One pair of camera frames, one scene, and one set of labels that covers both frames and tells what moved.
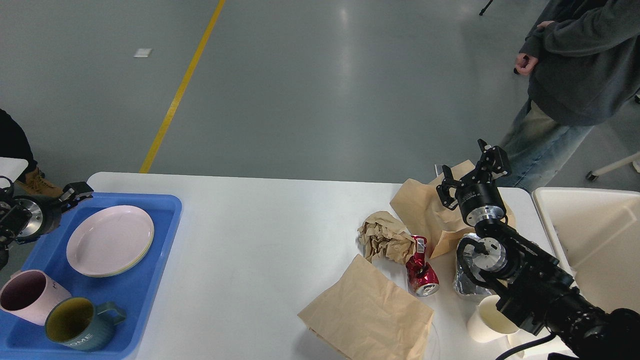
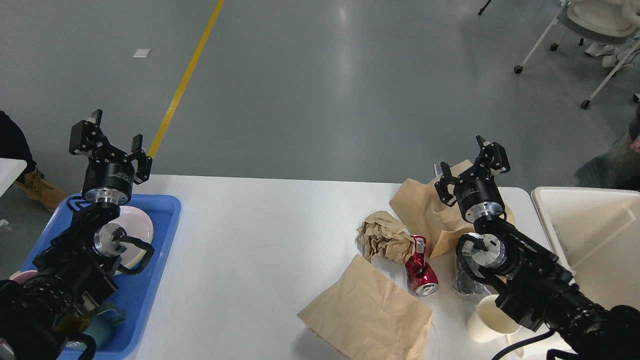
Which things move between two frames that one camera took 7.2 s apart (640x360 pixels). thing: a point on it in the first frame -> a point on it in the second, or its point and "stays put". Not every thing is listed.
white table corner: x=11 y=168 stays put
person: x=582 y=58 -> x=619 y=169
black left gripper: x=46 y=212 -> x=108 y=176
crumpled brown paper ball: x=381 y=236 stays put
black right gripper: x=480 y=202 stays put
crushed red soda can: x=421 y=277 stays put
